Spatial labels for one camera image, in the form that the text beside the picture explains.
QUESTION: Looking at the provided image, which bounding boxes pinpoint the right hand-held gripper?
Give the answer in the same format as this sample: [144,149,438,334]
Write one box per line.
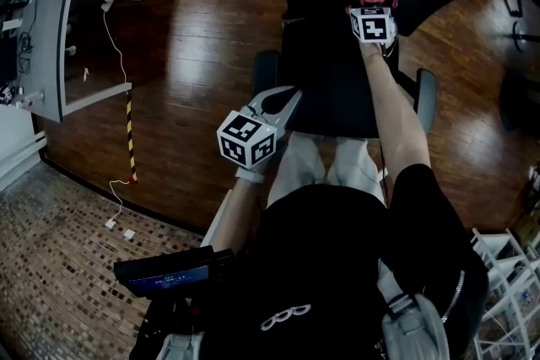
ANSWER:
[348,6,397,46]

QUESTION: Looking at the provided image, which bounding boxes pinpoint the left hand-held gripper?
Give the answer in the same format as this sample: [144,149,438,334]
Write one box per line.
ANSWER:
[216,85,304,170]

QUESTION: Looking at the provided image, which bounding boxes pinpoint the person's right forearm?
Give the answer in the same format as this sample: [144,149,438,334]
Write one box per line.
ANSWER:
[360,42,431,191]

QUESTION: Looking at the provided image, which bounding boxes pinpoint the person's left forearm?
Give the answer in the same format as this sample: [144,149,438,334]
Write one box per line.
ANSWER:
[208,180,261,254]

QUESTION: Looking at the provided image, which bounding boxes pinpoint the grey shoulder bag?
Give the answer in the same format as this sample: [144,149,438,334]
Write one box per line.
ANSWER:
[377,261,451,360]

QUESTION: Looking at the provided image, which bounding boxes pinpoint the padded chair armrest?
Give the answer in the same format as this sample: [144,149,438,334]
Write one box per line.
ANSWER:
[414,68,438,134]
[251,50,280,98]

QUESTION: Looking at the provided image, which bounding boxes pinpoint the black chair seat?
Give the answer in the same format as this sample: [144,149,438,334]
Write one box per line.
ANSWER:
[278,19,400,138]

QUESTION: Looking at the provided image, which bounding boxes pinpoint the person's light trousers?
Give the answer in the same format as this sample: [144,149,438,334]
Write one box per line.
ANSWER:
[266,132,387,210]

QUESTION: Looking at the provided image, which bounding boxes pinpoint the white wristband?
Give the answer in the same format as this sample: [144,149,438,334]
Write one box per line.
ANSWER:
[235,166,266,185]

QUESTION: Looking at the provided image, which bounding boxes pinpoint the person's black t-shirt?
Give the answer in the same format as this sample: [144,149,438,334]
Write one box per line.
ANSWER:
[197,163,490,360]

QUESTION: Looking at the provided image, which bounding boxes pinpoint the black coat stand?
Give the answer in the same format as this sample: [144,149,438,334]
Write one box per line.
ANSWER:
[512,20,540,54]

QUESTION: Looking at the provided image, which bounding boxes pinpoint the black chest-mounted monitor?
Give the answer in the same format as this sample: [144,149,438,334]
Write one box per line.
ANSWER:
[113,244,235,298]

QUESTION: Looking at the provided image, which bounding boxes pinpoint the grey desk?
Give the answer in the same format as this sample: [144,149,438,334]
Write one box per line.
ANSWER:
[14,0,143,123]

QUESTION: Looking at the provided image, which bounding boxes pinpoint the white shelf rack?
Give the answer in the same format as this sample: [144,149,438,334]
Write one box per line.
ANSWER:
[470,226,540,360]

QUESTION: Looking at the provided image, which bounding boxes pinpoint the yellow black striped cable cover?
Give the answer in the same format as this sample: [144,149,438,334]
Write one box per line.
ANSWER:
[125,90,138,185]

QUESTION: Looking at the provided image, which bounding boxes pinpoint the thin white cable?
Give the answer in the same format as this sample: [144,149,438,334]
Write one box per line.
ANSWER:
[103,8,136,220]

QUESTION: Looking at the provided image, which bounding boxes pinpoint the white power strip red switch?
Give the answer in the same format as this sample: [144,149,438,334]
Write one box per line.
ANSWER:
[15,91,44,109]

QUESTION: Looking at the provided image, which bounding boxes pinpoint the black cable bundle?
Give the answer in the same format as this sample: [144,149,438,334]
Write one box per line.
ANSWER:
[17,33,35,75]

